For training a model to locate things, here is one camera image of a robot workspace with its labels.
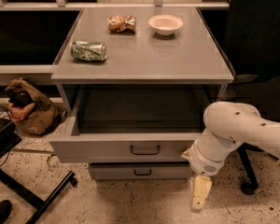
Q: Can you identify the grey top drawer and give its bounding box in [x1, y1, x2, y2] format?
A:
[50, 86, 208, 163]

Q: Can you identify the brown canvas bag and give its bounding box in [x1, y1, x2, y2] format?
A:
[5, 78, 62, 135]

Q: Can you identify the crumpled golden snack bag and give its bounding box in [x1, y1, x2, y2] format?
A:
[107, 15, 136, 33]

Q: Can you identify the black shoe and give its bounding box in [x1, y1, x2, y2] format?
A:
[0, 200, 12, 224]

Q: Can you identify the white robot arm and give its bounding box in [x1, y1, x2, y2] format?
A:
[182, 102, 280, 212]

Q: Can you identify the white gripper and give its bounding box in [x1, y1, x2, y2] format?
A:
[181, 140, 224, 212]

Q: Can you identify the white paper bowl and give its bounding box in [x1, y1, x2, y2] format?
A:
[148, 15, 184, 35]

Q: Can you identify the grey drawer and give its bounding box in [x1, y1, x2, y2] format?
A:
[89, 162, 192, 181]
[50, 86, 208, 163]

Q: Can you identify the black office chair right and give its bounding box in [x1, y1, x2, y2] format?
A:
[217, 0, 280, 196]

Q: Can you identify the grey drawer cabinet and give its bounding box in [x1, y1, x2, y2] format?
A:
[50, 6, 236, 117]

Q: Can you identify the black rolling chair base left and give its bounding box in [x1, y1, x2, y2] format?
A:
[0, 118, 78, 224]

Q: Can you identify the grey lower drawer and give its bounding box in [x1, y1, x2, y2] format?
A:
[89, 162, 192, 181]

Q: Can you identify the crushed green soda can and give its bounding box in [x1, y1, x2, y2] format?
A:
[70, 41, 107, 62]

